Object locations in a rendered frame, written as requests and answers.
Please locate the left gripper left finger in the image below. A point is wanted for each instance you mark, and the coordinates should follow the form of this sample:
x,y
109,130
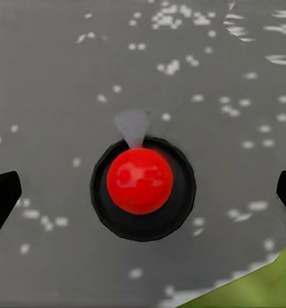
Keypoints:
x,y
10,191

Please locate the insectifuge atomizer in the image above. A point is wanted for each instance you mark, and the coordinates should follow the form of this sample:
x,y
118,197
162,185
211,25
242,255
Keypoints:
x,y
143,187

